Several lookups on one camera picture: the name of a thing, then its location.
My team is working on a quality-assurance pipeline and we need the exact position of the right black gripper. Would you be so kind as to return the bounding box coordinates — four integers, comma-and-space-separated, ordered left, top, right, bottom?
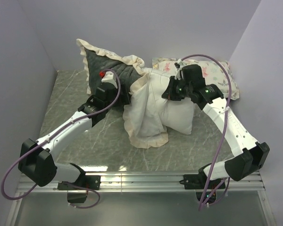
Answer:
162, 75, 193, 101

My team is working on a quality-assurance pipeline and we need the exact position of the white pillow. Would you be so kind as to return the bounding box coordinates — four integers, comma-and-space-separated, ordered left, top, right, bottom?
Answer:
139, 69, 194, 137

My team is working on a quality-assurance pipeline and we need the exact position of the grey cream-ruffled pillowcase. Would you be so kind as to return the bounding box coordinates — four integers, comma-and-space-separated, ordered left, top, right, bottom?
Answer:
76, 39, 169, 149

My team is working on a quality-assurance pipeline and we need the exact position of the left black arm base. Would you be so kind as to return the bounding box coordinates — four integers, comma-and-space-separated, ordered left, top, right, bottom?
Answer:
57, 163, 101, 209

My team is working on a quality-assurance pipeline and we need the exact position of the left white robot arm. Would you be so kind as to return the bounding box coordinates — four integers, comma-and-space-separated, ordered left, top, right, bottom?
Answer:
18, 82, 130, 189

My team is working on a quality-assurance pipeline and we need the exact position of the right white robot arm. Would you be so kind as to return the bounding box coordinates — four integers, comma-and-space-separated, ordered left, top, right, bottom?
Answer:
162, 65, 270, 188

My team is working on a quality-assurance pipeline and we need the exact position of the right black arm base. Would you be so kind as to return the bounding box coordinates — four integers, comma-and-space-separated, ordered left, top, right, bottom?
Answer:
179, 164, 221, 204

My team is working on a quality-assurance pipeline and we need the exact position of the floral animal print pillow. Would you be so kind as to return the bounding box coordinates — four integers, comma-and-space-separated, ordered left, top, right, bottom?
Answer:
152, 57, 240, 100

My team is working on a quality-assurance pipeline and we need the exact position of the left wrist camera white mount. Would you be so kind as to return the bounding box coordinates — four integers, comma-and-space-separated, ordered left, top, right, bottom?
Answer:
100, 71, 118, 88

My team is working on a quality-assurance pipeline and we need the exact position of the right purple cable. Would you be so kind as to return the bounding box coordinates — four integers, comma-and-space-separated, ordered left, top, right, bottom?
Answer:
179, 54, 233, 211

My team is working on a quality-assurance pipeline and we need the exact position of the purple cable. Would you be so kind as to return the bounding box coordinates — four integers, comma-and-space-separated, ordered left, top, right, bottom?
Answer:
179, 54, 233, 211
1, 68, 121, 209

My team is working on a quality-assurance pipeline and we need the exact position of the aluminium mounting rail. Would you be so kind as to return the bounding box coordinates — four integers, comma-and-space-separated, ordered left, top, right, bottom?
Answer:
16, 171, 265, 194

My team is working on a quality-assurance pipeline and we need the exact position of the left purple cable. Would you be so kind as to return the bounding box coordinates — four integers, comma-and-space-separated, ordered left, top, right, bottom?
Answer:
1, 68, 121, 209

